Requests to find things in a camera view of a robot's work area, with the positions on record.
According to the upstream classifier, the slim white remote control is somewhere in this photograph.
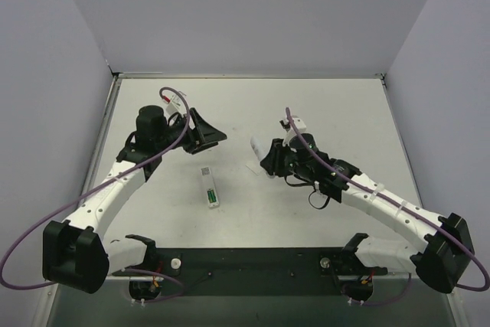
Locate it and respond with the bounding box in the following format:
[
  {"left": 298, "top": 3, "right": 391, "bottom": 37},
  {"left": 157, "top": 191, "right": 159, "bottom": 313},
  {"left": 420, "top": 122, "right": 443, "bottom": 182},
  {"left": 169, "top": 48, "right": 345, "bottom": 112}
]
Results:
[{"left": 200, "top": 166, "right": 220, "bottom": 209}]

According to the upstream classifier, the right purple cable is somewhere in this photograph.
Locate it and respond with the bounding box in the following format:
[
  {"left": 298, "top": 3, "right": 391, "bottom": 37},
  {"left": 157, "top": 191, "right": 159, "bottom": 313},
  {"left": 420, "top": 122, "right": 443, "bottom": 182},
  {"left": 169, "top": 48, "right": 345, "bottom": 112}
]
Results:
[{"left": 283, "top": 106, "right": 489, "bottom": 307}]

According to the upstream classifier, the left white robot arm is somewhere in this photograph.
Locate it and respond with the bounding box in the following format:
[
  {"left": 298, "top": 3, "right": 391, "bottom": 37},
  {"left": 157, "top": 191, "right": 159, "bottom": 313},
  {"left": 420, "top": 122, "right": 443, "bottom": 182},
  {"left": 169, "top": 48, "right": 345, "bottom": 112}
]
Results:
[{"left": 42, "top": 105, "right": 227, "bottom": 293}]

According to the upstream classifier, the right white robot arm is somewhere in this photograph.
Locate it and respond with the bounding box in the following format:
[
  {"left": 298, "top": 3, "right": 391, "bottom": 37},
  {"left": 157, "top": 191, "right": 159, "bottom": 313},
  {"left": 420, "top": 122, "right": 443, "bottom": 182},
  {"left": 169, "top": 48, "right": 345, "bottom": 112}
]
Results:
[{"left": 250, "top": 133, "right": 475, "bottom": 293}]

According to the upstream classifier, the slim remote battery cover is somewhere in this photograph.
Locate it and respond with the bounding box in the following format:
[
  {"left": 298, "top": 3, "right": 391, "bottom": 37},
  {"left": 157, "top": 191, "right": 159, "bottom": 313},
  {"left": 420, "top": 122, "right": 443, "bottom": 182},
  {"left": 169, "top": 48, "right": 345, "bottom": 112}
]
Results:
[{"left": 246, "top": 163, "right": 261, "bottom": 175}]

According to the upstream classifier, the wide white remote with display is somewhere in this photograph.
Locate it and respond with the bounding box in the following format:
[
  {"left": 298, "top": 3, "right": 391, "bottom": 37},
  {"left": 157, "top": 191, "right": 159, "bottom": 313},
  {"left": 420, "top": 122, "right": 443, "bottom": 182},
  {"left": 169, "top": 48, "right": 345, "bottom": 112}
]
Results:
[{"left": 250, "top": 136, "right": 273, "bottom": 178}]

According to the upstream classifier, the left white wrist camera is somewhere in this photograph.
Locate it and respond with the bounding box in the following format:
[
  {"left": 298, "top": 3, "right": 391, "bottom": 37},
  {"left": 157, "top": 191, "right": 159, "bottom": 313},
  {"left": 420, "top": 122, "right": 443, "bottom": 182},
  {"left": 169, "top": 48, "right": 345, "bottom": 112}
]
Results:
[{"left": 161, "top": 90, "right": 186, "bottom": 116}]

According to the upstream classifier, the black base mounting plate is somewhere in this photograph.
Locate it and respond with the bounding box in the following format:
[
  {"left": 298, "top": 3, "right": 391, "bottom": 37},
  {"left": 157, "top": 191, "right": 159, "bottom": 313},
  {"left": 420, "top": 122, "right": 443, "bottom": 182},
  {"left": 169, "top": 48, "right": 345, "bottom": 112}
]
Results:
[{"left": 127, "top": 247, "right": 387, "bottom": 302}]

